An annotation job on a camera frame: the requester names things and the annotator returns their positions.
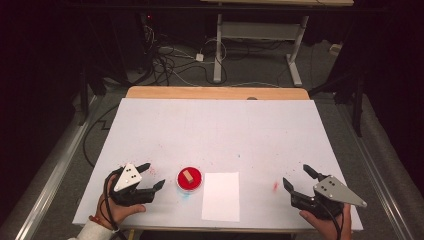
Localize wooden table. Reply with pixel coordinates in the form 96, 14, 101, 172
125, 85, 311, 101

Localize round red ink pad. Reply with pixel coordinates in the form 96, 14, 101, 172
175, 166, 204, 193

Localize red bracelet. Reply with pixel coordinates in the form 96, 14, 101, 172
88, 215, 114, 232

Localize metal floor rail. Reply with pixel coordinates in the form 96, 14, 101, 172
13, 95, 105, 240
334, 101, 415, 240

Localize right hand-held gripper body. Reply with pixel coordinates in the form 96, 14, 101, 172
290, 174, 368, 221

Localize white left sleeve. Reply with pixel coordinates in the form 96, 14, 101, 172
68, 219, 116, 240

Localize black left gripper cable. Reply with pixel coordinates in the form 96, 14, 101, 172
103, 168, 129, 240

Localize person's right hand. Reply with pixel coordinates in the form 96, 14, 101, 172
299, 203, 353, 240

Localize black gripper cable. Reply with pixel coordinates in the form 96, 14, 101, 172
320, 199, 345, 240
103, 168, 129, 240

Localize tangle of floor cables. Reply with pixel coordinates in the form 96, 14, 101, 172
141, 23, 231, 88

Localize black stand leg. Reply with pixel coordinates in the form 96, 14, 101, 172
77, 64, 108, 127
308, 71, 367, 138

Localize white paper sheet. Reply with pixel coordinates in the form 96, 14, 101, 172
201, 171, 241, 223

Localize black floor cable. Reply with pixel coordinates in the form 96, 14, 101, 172
82, 104, 120, 168

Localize white desk with metal legs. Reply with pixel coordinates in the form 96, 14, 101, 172
199, 0, 355, 88

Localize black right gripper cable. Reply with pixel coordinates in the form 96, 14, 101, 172
320, 199, 345, 240

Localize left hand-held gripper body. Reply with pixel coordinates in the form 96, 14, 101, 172
105, 162, 156, 207

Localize large white board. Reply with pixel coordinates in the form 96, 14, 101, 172
72, 97, 364, 232

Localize person's left hand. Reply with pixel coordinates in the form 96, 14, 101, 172
94, 174, 147, 230

